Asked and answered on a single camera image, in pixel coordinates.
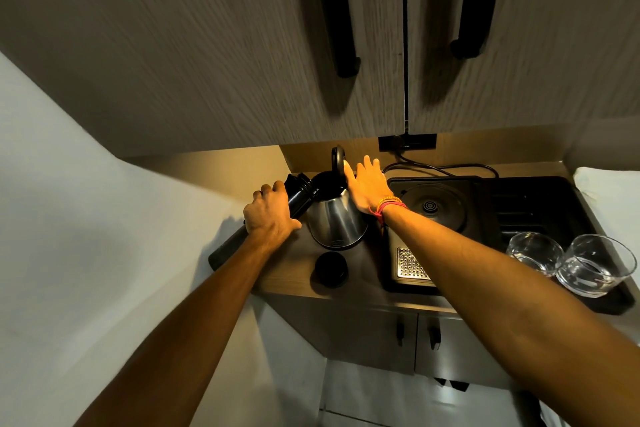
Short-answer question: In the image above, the black wall socket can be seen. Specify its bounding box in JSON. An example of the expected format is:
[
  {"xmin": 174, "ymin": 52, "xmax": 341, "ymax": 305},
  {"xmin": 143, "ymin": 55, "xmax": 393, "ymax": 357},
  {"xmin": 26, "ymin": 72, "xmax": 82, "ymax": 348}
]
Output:
[{"xmin": 378, "ymin": 133, "xmax": 438, "ymax": 152}]

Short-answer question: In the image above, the black power cable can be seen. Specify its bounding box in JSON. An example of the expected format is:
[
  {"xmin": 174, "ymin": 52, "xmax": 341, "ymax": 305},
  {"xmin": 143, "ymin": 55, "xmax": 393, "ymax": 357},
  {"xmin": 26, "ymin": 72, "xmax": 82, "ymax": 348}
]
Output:
[{"xmin": 382, "ymin": 148, "xmax": 500, "ymax": 180}]

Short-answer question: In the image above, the person's left hand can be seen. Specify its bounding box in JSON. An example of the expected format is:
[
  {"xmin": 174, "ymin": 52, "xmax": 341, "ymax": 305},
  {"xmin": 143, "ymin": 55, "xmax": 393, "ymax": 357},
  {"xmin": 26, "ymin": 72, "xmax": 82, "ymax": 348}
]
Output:
[{"xmin": 243, "ymin": 180, "xmax": 303, "ymax": 244}]

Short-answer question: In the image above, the grey lower cabinet door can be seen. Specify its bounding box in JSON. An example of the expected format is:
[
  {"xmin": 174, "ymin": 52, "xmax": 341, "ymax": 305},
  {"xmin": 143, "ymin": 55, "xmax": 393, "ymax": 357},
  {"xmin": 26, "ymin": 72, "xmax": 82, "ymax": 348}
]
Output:
[
  {"xmin": 264, "ymin": 293, "xmax": 419, "ymax": 376},
  {"xmin": 415, "ymin": 313, "xmax": 522, "ymax": 391}
]

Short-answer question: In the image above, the perforated metal drip plate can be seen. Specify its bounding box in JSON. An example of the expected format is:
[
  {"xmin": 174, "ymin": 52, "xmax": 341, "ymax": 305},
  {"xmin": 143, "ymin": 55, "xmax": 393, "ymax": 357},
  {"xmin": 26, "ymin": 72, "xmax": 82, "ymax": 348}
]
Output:
[{"xmin": 394, "ymin": 246, "xmax": 434, "ymax": 282}]

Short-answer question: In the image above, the person's left forearm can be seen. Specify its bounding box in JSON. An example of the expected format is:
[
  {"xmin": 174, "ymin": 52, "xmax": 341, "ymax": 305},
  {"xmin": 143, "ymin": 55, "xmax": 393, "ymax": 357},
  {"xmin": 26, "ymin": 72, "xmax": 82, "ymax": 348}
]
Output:
[{"xmin": 74, "ymin": 228, "xmax": 297, "ymax": 427}]

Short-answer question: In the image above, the stainless steel electric kettle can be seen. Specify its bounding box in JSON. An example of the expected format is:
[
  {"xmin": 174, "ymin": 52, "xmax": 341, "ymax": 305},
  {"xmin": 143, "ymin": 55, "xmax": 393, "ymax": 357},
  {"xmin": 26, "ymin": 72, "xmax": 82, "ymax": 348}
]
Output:
[{"xmin": 304, "ymin": 145, "xmax": 370, "ymax": 251}]

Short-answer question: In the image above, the wooden upper cabinet door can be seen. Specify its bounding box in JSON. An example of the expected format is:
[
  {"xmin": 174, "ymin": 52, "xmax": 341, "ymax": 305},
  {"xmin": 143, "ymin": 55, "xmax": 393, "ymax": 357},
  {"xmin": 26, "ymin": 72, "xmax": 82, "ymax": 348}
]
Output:
[
  {"xmin": 407, "ymin": 0, "xmax": 640, "ymax": 135},
  {"xmin": 0, "ymin": 0, "xmax": 407, "ymax": 158}
]

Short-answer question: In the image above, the black flask bottle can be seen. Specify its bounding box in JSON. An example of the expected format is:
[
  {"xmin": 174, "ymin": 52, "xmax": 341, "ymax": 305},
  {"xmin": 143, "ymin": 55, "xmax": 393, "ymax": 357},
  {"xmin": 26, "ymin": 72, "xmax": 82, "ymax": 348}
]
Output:
[{"xmin": 208, "ymin": 173, "xmax": 321, "ymax": 272}]

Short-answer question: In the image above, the black serving tray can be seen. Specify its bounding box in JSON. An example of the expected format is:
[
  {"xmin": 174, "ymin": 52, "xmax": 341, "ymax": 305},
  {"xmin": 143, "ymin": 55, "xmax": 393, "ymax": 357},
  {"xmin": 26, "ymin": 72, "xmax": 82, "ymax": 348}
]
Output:
[{"xmin": 382, "ymin": 175, "xmax": 637, "ymax": 316}]

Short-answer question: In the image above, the black bottle cap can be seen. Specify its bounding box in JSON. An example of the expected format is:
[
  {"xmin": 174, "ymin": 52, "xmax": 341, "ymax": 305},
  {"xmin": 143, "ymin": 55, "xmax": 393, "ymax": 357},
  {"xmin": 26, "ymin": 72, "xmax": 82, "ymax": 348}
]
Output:
[{"xmin": 313, "ymin": 251, "xmax": 350, "ymax": 289}]

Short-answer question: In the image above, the black kettle base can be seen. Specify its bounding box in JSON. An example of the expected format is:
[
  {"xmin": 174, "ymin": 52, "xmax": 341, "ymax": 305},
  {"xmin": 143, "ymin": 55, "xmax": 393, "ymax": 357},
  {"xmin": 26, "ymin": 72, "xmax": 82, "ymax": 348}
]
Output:
[{"xmin": 399, "ymin": 182, "xmax": 469, "ymax": 233}]

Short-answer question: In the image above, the clear drinking glass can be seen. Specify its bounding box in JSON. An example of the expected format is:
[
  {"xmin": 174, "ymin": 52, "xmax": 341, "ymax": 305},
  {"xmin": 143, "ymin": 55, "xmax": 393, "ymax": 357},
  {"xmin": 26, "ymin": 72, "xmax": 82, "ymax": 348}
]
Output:
[
  {"xmin": 505, "ymin": 232, "xmax": 565, "ymax": 277},
  {"xmin": 556, "ymin": 234, "xmax": 638, "ymax": 299}
]

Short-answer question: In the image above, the person's right forearm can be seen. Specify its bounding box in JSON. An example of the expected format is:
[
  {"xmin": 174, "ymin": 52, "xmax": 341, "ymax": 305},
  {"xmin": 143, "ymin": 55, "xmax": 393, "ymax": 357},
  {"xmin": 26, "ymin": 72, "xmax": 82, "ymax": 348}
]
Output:
[{"xmin": 382, "ymin": 203, "xmax": 640, "ymax": 427}]

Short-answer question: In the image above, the person's right hand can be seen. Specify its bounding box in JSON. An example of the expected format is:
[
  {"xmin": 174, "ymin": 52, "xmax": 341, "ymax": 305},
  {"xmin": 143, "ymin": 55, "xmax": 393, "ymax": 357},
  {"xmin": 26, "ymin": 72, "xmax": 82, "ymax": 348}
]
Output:
[{"xmin": 343, "ymin": 155, "xmax": 401, "ymax": 215}]

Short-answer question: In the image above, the red thread bracelet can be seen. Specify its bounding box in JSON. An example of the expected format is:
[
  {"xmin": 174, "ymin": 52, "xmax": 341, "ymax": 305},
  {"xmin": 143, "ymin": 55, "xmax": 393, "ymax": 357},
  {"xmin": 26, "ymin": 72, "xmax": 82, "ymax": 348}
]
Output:
[{"xmin": 369, "ymin": 200, "xmax": 409, "ymax": 225}]

